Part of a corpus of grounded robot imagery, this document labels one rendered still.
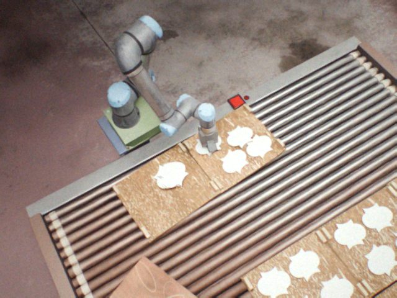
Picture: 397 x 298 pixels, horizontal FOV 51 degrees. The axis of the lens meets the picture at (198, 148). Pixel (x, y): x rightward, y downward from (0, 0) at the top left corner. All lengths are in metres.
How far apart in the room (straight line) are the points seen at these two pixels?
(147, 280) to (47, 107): 2.25
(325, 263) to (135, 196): 0.92
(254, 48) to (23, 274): 2.57
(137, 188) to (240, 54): 2.04
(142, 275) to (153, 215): 0.32
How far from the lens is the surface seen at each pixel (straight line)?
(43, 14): 4.52
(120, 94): 2.10
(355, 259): 2.02
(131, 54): 1.76
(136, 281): 1.83
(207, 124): 1.93
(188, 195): 2.03
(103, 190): 2.14
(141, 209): 2.04
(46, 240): 2.09
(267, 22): 4.09
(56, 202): 2.19
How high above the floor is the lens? 2.80
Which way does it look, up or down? 60 degrees down
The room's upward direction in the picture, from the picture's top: 5 degrees counter-clockwise
